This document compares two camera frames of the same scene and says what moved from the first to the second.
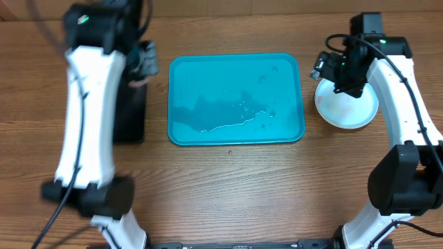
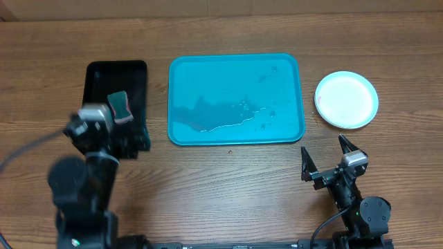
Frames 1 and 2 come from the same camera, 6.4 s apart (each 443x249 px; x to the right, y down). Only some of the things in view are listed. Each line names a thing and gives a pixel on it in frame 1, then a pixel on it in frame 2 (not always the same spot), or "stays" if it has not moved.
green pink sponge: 138,83 → 118,104
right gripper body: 345,79 → 327,176
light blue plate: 342,111 stays
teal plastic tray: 235,99 stays
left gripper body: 140,61 → 93,148
